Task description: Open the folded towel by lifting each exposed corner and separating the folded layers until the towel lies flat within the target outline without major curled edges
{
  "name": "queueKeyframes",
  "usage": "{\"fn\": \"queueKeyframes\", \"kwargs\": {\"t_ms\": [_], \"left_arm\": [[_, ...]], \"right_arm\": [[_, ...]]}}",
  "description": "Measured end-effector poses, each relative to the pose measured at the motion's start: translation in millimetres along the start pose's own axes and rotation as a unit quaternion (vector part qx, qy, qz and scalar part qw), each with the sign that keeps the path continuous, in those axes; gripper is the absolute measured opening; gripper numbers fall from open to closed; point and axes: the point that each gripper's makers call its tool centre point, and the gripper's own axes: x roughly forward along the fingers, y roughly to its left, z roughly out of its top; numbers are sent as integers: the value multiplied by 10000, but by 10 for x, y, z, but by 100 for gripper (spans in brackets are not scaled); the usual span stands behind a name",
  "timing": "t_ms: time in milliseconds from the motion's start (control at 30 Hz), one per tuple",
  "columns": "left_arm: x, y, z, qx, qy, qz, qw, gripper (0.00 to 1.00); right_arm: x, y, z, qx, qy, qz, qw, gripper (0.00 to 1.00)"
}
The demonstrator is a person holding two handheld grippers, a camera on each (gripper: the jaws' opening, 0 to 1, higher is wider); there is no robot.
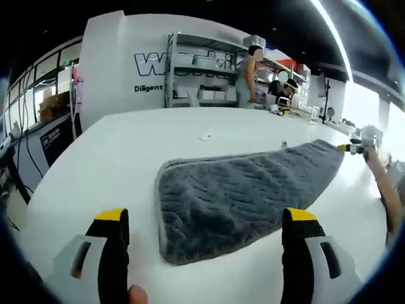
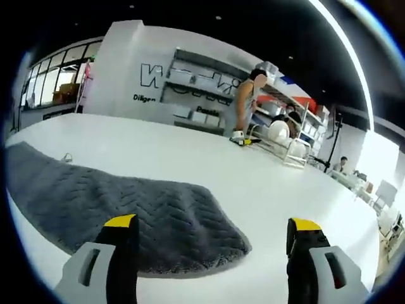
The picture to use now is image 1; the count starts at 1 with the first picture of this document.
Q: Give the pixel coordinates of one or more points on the white dish rack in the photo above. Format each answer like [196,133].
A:
[302,109]

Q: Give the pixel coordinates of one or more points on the cardboard boxes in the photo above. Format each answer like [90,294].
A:
[53,106]

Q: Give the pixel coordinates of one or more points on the person's left hand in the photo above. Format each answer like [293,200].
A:
[138,296]

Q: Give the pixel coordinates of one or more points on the grey towel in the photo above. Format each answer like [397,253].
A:
[228,196]

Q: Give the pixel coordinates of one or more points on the black tripod stand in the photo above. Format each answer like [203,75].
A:
[326,98]

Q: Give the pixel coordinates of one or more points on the metal shelf rack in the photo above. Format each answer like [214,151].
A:
[186,63]

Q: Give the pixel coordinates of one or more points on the ceiling light strip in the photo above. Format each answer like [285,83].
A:
[335,35]

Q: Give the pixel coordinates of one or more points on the small round desk mirror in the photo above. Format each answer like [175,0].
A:
[330,111]

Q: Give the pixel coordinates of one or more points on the dark panel with logo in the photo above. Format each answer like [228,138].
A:
[60,139]

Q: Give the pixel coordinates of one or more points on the pink hanging item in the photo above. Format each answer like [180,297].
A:
[77,74]

